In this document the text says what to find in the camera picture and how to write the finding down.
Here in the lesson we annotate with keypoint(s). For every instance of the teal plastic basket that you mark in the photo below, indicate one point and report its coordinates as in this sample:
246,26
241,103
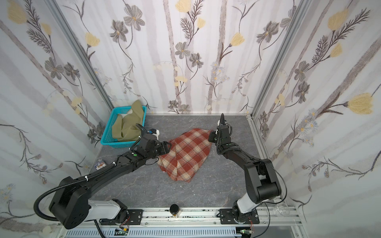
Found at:
107,137

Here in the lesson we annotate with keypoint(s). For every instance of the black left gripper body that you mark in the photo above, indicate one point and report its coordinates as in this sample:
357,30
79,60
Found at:
162,147

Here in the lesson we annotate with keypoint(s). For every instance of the olive green skirt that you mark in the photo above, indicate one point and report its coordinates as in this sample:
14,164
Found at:
125,126

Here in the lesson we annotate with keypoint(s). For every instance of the black knob jar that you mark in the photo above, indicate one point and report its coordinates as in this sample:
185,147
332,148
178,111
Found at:
174,210

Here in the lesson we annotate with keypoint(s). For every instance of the red plaid wool skirt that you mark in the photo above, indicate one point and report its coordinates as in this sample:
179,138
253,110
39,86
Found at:
187,154

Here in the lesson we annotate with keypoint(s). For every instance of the aluminium front rail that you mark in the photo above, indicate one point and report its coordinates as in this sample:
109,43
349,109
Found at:
195,223

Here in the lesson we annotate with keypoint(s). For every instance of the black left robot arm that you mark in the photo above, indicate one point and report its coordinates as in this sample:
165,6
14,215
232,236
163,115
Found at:
70,203

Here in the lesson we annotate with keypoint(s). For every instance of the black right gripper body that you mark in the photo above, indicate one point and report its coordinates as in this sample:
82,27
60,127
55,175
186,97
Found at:
222,129

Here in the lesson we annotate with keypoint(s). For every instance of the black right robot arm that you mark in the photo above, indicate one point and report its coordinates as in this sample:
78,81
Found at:
261,178

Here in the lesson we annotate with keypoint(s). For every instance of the clear tape roll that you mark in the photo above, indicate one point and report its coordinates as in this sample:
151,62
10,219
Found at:
281,210

